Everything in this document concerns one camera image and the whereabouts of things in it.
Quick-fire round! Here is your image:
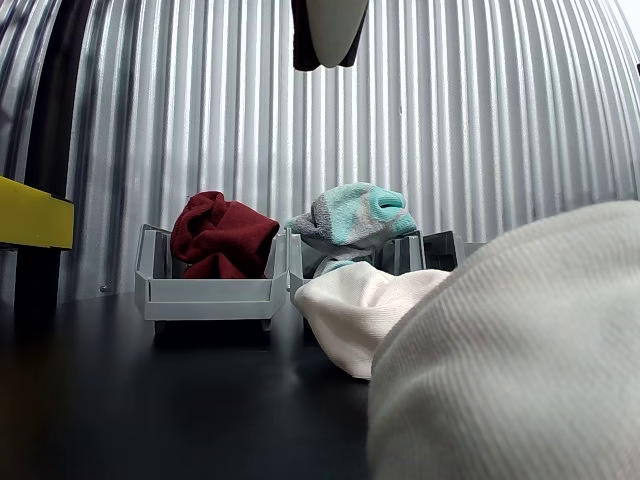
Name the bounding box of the white smooth sock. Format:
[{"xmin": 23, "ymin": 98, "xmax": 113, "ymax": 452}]
[{"xmin": 293, "ymin": 261, "xmax": 451, "ymax": 381}]

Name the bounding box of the teal and grey sock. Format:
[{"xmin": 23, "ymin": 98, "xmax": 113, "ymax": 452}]
[{"xmin": 284, "ymin": 182, "xmax": 419, "ymax": 279}]

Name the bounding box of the dark red sock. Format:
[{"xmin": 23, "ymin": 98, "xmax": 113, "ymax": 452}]
[{"xmin": 169, "ymin": 190, "xmax": 281, "ymax": 280}]

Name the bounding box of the white ribbed sock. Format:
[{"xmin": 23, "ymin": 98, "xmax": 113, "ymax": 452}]
[{"xmin": 366, "ymin": 199, "xmax": 640, "ymax": 480}]

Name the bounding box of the grey plastic bin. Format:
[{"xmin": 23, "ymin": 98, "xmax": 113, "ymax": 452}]
[
  {"xmin": 284, "ymin": 227, "xmax": 426, "ymax": 331},
  {"xmin": 134, "ymin": 223, "xmax": 290, "ymax": 334},
  {"xmin": 422, "ymin": 229, "xmax": 489, "ymax": 274}
]

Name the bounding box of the yellow box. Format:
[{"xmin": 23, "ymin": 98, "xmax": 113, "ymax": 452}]
[{"xmin": 0, "ymin": 174, "xmax": 75, "ymax": 251}]

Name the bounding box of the black vertical post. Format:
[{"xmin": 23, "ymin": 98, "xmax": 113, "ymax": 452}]
[{"xmin": 13, "ymin": 0, "xmax": 96, "ymax": 314}]

